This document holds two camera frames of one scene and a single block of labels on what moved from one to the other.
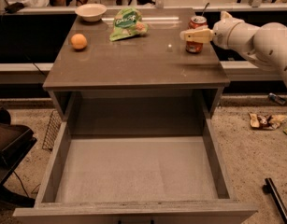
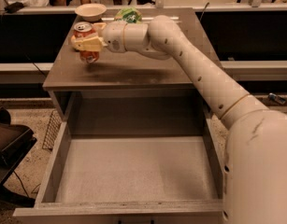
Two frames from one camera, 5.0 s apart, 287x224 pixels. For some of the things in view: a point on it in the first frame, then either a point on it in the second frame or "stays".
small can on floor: (274, 97) stays
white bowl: (91, 12) stays
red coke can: (194, 47) to (82, 31)
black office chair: (11, 143) stays
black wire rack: (54, 125) stays
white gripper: (224, 33) to (114, 36)
